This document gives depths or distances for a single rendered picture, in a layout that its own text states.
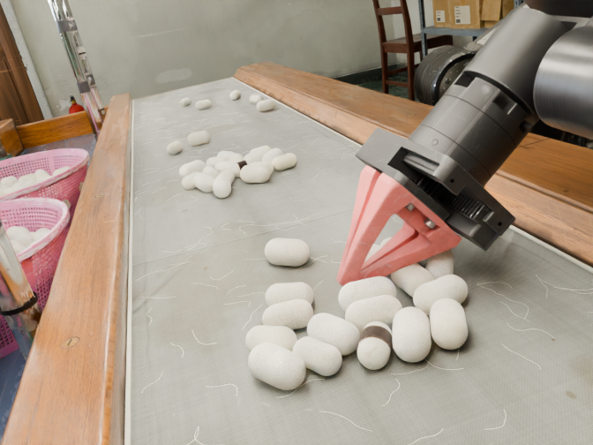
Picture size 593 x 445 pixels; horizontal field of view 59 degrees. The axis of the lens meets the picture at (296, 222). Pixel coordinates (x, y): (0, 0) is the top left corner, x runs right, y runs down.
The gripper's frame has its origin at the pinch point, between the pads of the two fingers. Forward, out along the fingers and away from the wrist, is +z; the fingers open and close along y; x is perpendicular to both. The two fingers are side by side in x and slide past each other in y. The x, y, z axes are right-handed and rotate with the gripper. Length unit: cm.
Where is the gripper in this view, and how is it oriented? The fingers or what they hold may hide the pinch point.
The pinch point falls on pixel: (352, 276)
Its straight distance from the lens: 35.6
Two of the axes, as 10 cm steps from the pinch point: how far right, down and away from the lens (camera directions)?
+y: 2.7, 3.3, -9.0
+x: 7.4, 5.3, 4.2
